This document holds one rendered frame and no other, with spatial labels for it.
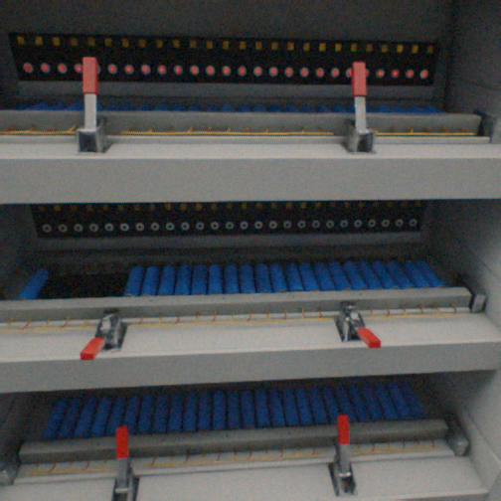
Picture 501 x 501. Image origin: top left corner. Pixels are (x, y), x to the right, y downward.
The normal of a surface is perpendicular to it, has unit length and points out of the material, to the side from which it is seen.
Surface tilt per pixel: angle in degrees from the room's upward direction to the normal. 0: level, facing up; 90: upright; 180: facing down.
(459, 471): 18
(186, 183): 108
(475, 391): 90
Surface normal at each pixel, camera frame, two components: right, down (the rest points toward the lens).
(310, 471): 0.03, -0.86
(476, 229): -1.00, 0.02
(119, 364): 0.08, 0.52
